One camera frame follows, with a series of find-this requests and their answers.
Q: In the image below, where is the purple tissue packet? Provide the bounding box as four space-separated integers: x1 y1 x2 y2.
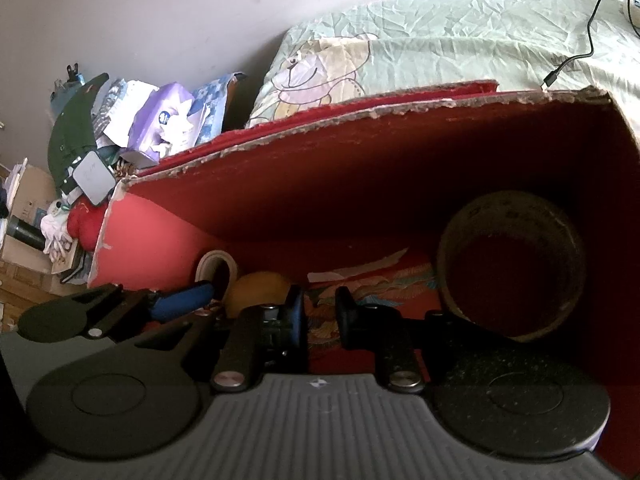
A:
126 82 197 162

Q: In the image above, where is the black cable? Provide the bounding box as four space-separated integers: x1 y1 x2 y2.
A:
542 0 640 92

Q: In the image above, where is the blue patterned packet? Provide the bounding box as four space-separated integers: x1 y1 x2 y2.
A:
191 73 247 137

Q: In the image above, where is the dark green cap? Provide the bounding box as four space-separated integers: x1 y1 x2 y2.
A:
46 73 110 187

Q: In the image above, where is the small beige tape roll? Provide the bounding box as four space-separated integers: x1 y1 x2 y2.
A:
195 249 239 294

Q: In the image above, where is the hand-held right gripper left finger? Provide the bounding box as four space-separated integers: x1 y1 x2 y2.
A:
117 284 307 394

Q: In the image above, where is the white cloth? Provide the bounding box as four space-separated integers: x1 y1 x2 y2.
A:
41 199 77 262

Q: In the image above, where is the printed red paper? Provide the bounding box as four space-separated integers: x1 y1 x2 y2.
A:
306 247 444 361

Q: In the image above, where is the red cloth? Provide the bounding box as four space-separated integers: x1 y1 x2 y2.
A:
66 199 107 252

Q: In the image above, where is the yellow ball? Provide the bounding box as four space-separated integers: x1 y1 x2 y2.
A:
222 272 292 319

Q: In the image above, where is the red cardboard box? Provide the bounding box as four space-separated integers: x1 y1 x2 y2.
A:
87 79 640 480

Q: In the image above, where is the white printed bag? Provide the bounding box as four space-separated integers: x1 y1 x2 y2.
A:
94 79 157 142

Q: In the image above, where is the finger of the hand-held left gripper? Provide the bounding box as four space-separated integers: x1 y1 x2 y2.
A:
17 281 217 342

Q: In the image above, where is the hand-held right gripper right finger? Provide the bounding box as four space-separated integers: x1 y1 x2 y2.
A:
334 286 497 393

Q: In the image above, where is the large brown tape roll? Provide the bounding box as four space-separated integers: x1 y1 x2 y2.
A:
436 189 587 344

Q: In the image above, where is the grey square box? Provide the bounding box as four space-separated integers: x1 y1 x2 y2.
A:
71 151 114 207

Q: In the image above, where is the black cylinder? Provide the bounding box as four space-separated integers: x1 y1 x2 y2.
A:
6 216 52 252

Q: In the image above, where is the light green printed bedsheet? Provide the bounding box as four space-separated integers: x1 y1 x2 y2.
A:
244 0 640 147

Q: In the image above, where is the brown cardboard box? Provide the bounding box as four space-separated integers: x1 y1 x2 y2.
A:
0 164 67 273

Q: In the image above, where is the dark object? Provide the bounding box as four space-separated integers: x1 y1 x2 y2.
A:
0 342 32 463

